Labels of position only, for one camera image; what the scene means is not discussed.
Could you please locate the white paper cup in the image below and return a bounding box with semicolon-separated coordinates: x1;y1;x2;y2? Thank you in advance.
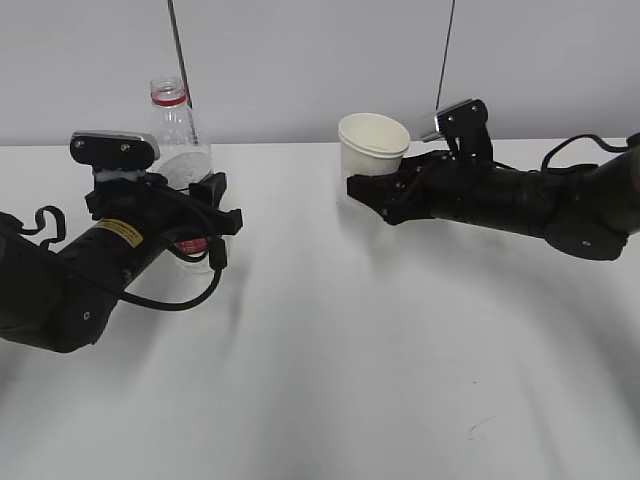
337;112;411;204

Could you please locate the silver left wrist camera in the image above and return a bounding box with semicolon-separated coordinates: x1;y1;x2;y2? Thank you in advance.
69;130;160;183

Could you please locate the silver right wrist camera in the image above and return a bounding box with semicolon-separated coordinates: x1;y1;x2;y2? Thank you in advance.
419;99;493;162

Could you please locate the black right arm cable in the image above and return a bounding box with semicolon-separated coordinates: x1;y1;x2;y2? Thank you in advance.
492;133;629;176

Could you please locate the clear plastic water bottle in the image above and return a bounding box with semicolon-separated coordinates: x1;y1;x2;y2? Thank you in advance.
148;76;226;274

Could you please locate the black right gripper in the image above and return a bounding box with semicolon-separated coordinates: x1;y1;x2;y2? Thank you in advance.
346;151;480;225

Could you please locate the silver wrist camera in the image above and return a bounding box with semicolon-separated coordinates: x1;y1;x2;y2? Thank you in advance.
69;130;160;183
419;99;493;162

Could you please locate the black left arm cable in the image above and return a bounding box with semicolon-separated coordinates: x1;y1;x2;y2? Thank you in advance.
14;187;229;311

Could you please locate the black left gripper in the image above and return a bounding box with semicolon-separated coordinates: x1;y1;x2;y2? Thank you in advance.
83;172;243;240

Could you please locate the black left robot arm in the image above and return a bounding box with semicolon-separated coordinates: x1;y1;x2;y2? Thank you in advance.
1;172;243;353

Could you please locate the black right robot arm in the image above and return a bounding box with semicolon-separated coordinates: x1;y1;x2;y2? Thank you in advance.
346;135;639;261

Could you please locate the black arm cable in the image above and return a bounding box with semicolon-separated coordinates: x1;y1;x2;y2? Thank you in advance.
492;133;629;176
14;187;229;311

